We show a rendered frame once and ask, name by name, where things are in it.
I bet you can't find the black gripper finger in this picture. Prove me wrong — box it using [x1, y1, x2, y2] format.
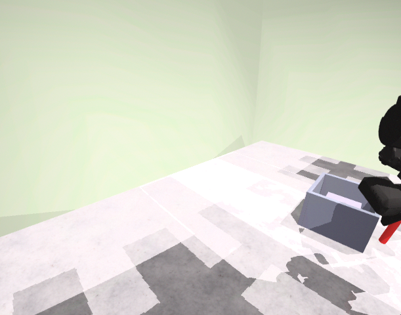
[381, 212, 401, 226]

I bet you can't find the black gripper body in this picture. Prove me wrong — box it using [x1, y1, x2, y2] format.
[358, 177, 401, 216]

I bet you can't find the red peg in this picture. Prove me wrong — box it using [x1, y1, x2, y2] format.
[379, 220, 401, 244]

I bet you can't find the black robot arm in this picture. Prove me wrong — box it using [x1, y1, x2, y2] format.
[378, 95, 401, 179]

